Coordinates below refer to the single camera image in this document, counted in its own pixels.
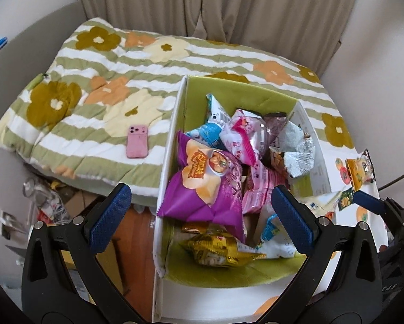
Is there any white pink flower snack bag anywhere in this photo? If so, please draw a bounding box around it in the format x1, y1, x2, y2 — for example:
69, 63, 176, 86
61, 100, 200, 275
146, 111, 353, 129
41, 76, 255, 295
219, 108, 273, 166

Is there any white light blue snack bag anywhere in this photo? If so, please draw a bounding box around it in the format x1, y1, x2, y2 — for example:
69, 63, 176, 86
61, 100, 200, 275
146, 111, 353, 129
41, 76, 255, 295
256, 206, 299, 259

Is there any dark brown snack bag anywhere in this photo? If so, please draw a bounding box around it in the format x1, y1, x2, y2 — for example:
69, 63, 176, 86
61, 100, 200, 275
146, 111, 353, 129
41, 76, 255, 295
237, 108, 288, 142

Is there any silver snack bag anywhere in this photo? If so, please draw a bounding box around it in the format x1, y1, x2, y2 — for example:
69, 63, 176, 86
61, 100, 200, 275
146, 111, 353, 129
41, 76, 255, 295
270, 121, 315, 178

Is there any pink smartphone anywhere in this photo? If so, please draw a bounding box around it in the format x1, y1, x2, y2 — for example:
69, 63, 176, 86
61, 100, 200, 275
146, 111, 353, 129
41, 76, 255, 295
126, 125, 149, 160

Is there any pink striped snack bag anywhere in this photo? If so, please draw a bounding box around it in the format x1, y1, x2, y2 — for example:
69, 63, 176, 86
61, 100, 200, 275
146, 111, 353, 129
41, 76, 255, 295
241, 162, 290, 215

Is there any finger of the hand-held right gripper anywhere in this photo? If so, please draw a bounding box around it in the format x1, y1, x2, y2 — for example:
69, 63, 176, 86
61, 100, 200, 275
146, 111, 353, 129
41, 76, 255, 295
354, 191, 392, 217

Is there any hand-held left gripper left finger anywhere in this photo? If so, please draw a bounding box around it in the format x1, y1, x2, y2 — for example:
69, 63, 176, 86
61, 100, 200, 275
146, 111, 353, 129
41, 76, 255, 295
21, 183, 137, 324

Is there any black cable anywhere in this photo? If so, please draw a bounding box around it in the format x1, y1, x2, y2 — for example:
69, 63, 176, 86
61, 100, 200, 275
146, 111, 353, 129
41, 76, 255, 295
378, 165, 404, 191

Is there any clear plastic clutter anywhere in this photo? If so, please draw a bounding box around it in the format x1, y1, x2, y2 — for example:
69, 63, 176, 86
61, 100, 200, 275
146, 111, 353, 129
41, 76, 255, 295
0, 175, 71, 230

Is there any purple snack bag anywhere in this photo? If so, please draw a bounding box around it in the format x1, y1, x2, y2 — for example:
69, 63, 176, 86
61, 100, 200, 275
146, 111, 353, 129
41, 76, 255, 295
156, 131, 248, 244

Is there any beige curtain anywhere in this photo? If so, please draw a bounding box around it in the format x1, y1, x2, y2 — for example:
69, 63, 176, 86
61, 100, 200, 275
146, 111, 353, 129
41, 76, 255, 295
77, 0, 361, 75

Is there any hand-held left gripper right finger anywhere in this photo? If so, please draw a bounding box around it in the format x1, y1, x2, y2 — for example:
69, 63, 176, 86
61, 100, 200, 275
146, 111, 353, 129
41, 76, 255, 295
261, 185, 383, 324

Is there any beige orange snack stick bag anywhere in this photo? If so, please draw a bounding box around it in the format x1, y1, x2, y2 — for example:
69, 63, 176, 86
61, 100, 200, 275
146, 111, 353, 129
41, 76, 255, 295
298, 191, 342, 218

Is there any brown cardboard box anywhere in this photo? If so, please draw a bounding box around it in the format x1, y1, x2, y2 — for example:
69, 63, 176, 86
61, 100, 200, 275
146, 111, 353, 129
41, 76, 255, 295
58, 189, 125, 294

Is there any green white cardboard box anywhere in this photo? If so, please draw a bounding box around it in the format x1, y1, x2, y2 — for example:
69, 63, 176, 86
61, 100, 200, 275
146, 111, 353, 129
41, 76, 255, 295
151, 74, 334, 324

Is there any gold snack bag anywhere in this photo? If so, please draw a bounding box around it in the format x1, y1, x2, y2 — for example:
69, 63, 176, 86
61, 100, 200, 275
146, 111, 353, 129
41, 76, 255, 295
178, 228, 267, 269

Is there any yellow chip bag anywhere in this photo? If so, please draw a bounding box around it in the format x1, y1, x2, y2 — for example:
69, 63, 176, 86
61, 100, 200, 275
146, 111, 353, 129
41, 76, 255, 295
337, 148, 378, 211

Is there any green striped flower blanket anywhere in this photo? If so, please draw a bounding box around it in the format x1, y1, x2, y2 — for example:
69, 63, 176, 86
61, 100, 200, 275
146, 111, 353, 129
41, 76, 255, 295
0, 17, 356, 198

